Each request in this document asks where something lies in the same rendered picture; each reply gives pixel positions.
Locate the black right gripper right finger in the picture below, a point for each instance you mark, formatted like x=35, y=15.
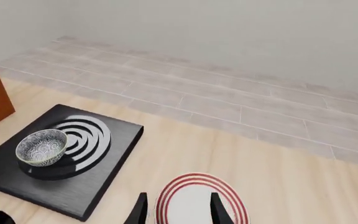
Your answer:
x=220, y=212

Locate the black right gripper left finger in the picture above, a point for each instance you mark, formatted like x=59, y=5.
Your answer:
x=139, y=213

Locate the white plate with red rings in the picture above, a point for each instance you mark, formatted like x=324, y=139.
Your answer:
x=194, y=198

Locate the flat black stove plate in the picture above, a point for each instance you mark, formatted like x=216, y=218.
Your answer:
x=82, y=184

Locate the black patterned bowl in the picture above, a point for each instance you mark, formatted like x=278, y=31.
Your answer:
x=40, y=148

